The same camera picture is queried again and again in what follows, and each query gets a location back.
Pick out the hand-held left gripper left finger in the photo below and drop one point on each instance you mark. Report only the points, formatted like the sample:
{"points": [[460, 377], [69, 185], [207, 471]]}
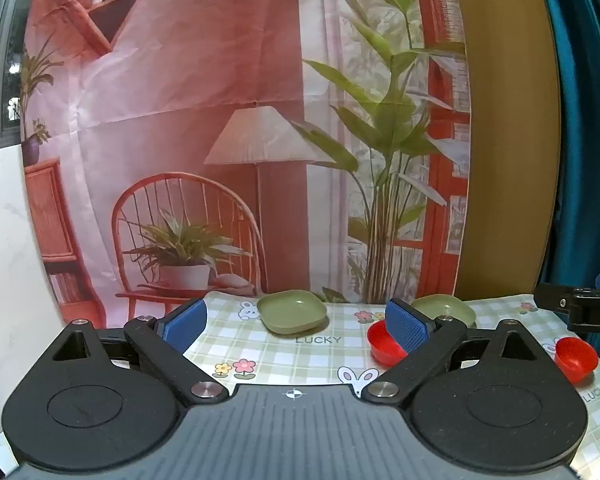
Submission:
{"points": [[186, 324]]}

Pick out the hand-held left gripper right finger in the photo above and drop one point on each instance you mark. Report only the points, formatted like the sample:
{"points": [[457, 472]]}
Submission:
{"points": [[406, 329]]}

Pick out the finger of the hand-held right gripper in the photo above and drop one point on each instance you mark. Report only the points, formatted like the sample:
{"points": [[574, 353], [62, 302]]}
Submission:
{"points": [[555, 297]]}

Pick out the red plastic bowl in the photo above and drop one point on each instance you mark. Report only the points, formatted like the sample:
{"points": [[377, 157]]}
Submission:
{"points": [[576, 359], [381, 346]]}

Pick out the green round plate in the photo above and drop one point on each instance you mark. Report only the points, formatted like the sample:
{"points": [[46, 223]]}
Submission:
{"points": [[447, 307]]}

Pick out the green square plate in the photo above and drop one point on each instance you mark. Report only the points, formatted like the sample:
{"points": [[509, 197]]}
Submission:
{"points": [[291, 312]]}

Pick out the checked bunny tablecloth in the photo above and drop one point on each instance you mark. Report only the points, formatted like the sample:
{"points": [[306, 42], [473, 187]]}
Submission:
{"points": [[290, 357]]}

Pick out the white marble board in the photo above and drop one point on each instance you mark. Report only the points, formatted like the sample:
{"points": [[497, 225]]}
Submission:
{"points": [[15, 270]]}

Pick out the printed wall tapestry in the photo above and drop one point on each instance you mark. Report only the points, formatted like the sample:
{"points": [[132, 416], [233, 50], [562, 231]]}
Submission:
{"points": [[190, 110]]}

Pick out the dark window frame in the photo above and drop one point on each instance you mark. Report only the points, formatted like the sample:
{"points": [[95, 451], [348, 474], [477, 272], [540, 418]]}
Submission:
{"points": [[0, 50]]}

